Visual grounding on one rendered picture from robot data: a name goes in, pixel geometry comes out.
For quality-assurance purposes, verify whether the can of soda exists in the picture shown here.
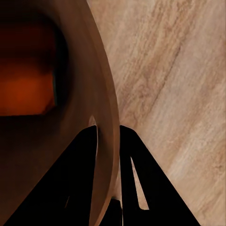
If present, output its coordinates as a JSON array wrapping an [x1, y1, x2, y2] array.
[[0, 52, 64, 116], [0, 20, 65, 68]]

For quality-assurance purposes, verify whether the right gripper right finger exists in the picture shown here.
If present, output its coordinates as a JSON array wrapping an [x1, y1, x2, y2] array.
[[120, 125, 201, 226]]

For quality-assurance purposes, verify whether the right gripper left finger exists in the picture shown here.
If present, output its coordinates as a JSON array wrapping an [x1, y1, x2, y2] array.
[[4, 125, 97, 226]]

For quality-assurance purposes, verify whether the trash can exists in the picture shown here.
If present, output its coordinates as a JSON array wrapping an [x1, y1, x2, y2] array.
[[0, 0, 120, 226]]

